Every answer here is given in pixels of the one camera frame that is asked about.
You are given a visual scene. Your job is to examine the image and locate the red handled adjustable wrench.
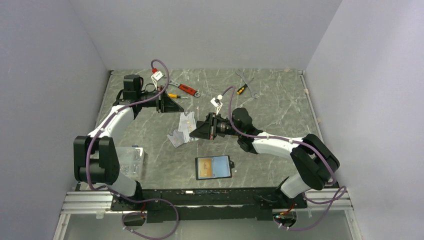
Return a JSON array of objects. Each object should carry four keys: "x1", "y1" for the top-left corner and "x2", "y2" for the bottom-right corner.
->
[{"x1": 169, "y1": 78, "x2": 201, "y2": 98}]

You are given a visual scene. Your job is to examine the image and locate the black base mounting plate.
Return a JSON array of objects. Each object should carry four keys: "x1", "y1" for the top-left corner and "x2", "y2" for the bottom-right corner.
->
[{"x1": 110, "y1": 187, "x2": 308, "y2": 223}]

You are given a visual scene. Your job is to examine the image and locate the yellow handled screwdriver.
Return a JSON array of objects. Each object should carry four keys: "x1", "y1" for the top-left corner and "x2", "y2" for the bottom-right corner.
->
[{"x1": 168, "y1": 93, "x2": 188, "y2": 99}]

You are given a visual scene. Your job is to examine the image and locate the clear plastic screw box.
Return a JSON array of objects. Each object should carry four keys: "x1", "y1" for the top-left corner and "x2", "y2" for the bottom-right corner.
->
[{"x1": 116, "y1": 146, "x2": 145, "y2": 180}]

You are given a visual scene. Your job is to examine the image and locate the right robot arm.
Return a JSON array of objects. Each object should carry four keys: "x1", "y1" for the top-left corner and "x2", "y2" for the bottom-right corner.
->
[{"x1": 189, "y1": 107, "x2": 340, "y2": 208}]

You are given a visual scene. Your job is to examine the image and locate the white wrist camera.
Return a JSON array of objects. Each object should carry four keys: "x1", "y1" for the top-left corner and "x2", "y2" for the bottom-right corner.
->
[
  {"x1": 151, "y1": 68, "x2": 165, "y2": 85},
  {"x1": 210, "y1": 94, "x2": 223, "y2": 115}
]

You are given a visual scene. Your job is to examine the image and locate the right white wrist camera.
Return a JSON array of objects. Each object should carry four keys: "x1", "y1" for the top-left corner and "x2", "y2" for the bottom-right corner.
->
[{"x1": 210, "y1": 94, "x2": 223, "y2": 115}]

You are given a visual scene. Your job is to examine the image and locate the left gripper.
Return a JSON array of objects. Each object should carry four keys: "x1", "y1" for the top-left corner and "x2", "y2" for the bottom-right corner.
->
[{"x1": 137, "y1": 86, "x2": 184, "y2": 113}]

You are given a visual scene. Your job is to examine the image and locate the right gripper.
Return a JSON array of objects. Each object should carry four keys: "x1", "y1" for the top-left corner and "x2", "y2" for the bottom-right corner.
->
[{"x1": 189, "y1": 113, "x2": 242, "y2": 141}]

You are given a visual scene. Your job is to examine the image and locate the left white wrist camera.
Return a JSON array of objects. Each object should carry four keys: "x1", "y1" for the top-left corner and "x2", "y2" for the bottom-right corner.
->
[{"x1": 151, "y1": 68, "x2": 165, "y2": 85}]

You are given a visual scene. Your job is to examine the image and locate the aluminium frame rail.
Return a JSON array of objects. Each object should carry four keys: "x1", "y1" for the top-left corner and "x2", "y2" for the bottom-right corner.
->
[{"x1": 53, "y1": 187, "x2": 363, "y2": 240}]

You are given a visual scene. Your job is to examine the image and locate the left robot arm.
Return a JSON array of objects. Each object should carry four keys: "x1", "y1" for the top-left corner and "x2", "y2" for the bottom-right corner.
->
[{"x1": 73, "y1": 74, "x2": 184, "y2": 210}]

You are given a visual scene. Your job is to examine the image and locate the orange VIP credit card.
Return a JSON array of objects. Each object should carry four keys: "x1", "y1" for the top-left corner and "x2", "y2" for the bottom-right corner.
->
[{"x1": 197, "y1": 158, "x2": 213, "y2": 178}]

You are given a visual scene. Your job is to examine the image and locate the black leather card holder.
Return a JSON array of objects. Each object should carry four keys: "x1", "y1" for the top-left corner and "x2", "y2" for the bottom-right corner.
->
[{"x1": 194, "y1": 155, "x2": 235, "y2": 181}]

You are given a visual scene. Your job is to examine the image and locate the black yellow small screwdriver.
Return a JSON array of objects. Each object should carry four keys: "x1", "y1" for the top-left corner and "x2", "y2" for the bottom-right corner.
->
[{"x1": 236, "y1": 78, "x2": 253, "y2": 95}]

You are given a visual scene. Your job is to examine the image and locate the silver open-end wrench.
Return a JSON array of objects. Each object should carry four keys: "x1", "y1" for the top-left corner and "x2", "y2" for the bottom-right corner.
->
[{"x1": 235, "y1": 69, "x2": 259, "y2": 99}]

